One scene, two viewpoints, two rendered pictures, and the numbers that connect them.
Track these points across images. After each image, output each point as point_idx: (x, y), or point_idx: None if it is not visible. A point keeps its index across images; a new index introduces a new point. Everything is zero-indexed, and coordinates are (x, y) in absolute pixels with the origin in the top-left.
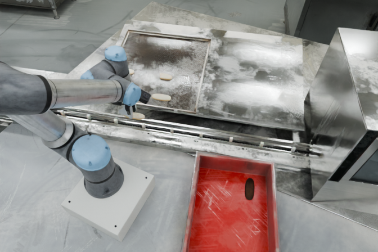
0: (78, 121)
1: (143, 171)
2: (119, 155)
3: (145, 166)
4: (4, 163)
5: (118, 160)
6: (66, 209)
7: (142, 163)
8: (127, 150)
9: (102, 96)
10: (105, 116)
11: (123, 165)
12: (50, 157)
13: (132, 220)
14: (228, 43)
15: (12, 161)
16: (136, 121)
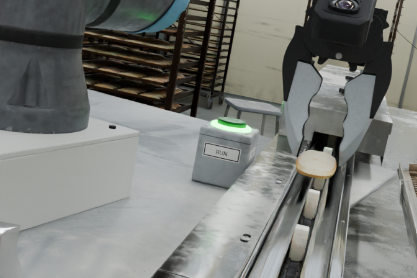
0: (295, 161)
1: (5, 152)
2: (152, 216)
3: (73, 249)
4: (164, 126)
5: (92, 138)
6: None
7: (90, 244)
8: (174, 231)
9: None
10: (336, 198)
11: (64, 138)
12: (170, 152)
13: None
14: None
15: (169, 130)
16: (324, 239)
